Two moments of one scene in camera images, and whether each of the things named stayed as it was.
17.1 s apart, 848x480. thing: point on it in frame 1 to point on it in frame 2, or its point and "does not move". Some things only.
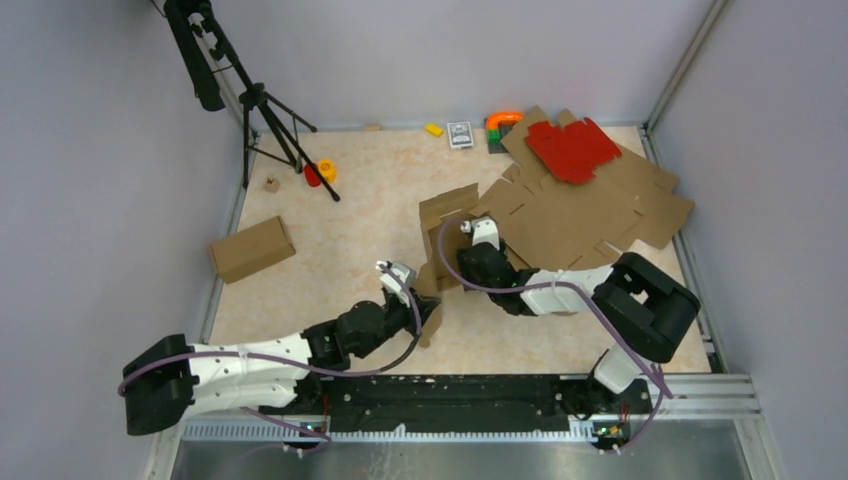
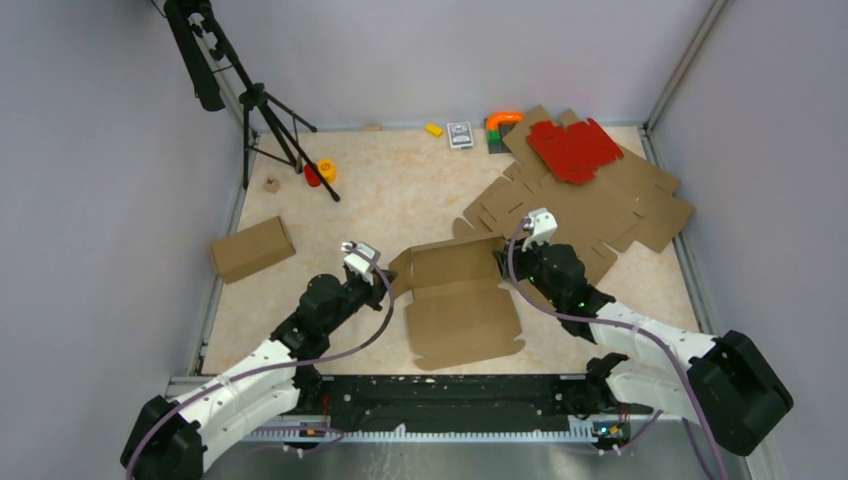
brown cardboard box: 439,212 to 458,310
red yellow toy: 326,168 does not move
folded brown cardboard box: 252,250 does not move
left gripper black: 409,313 to 376,291
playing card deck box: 460,135 does not move
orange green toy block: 498,125 does not move
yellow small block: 434,129 does not move
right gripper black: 465,271 to 520,256
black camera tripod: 267,122 does not move
